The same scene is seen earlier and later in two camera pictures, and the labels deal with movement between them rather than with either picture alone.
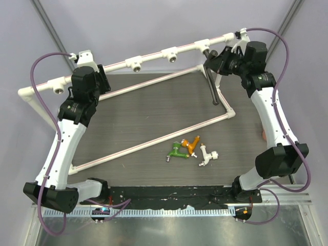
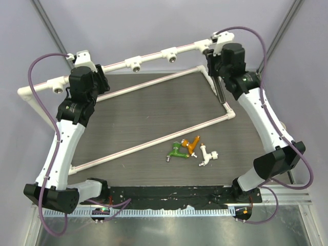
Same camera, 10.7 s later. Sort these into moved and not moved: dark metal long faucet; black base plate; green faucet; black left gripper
Moved: dark metal long faucet
Not moved: black left gripper; black base plate; green faucet
